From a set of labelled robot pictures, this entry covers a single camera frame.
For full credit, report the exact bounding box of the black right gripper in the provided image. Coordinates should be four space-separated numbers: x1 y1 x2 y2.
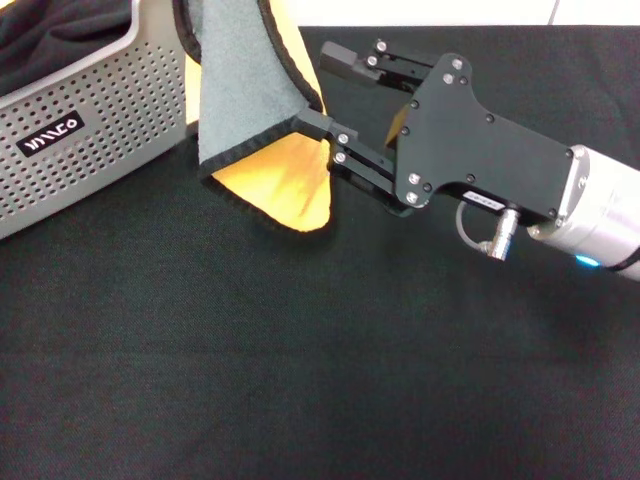
294 38 577 227

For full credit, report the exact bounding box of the yellow and grey towel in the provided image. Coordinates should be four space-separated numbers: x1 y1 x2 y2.
172 0 409 236

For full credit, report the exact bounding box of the grey perforated storage box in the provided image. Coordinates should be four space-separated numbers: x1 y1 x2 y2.
0 0 195 241

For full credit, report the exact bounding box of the black tablecloth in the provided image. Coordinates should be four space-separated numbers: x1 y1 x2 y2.
0 24 640 480

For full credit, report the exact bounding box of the dark cloth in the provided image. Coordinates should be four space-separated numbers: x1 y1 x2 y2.
0 0 139 97

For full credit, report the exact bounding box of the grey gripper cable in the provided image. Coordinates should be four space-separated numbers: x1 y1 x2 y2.
453 201 489 252

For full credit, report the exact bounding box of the silver cable connector plug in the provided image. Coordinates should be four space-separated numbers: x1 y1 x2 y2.
477 208 522 262

